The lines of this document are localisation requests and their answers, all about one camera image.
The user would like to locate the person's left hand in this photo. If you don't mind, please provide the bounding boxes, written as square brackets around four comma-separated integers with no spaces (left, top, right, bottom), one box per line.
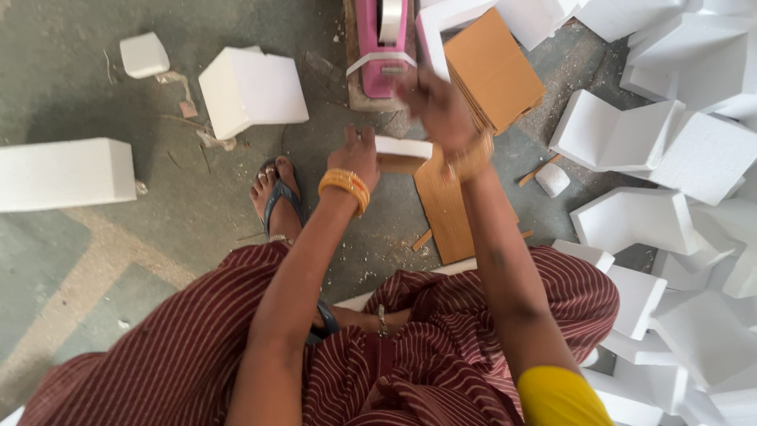
[326,125,381,190]

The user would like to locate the person's right hand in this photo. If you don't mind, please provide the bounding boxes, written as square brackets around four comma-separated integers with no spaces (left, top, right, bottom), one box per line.
[395,67,495,159]

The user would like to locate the small foam piece with cardboard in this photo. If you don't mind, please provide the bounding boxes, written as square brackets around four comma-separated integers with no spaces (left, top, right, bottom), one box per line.
[375,135,434,175]

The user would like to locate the wooden block under dispenser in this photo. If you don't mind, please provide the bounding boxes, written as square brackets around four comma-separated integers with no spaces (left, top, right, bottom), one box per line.
[343,0,418,112]

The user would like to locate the pink tape dispenser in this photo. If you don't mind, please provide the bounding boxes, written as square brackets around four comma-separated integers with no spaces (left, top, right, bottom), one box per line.
[347,0,418,99]

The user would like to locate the orange bangles on left wrist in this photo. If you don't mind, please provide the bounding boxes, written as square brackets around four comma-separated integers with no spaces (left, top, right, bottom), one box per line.
[318,168,371,216]

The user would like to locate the stack of brown cardboard sheets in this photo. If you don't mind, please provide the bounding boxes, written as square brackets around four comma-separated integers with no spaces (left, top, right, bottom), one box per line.
[443,7,547,136]

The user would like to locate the gold bangles on right wrist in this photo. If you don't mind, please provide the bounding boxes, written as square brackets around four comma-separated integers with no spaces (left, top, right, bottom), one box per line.
[445,131,495,183]

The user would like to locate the dark blue flip-flop sandal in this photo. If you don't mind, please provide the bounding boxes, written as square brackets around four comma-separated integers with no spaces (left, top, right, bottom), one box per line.
[255,159,306,239]
[306,301,341,346]

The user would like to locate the person's left foot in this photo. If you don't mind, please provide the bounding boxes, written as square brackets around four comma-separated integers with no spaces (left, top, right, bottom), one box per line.
[250,156,304,243]

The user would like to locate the person's foot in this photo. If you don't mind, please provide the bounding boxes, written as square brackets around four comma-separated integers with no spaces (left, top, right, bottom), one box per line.
[312,305,412,339]
[250,156,304,243]

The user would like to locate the brown cardboard sheet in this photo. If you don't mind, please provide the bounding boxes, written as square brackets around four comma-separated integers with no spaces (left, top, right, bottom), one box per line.
[413,145,520,266]

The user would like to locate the wide white foam block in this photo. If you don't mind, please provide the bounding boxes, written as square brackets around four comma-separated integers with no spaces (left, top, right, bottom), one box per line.
[198,45,310,141]

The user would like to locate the crumpled clear tape scrap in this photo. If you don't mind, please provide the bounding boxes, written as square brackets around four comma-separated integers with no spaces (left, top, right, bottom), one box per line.
[155,71,199,119]
[196,129,238,152]

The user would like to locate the thin wooden stick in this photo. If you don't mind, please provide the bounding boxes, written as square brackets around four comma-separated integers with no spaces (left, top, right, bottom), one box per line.
[518,154,563,188]

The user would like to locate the small white foam stub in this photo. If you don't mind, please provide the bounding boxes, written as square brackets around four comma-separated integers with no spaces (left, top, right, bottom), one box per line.
[535,163,571,199]

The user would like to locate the person's right foot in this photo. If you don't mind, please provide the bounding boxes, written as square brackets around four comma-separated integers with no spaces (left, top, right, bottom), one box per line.
[312,305,412,339]

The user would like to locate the small rounded white foam block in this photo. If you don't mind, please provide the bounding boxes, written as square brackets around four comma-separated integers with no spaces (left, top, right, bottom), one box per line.
[119,32,171,80]

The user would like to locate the maroon striped garment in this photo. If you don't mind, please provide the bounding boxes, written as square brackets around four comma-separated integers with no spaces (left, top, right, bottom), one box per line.
[18,241,621,426]

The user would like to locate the heap of white foam pieces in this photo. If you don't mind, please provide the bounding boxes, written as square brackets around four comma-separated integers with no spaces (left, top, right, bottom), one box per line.
[416,0,757,426]

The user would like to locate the long white foam block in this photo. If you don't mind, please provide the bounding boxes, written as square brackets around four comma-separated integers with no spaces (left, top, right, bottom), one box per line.
[0,138,137,213]

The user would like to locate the yellow sleeve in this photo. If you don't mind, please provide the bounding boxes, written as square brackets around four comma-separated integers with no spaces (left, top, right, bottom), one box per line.
[517,365,616,426]

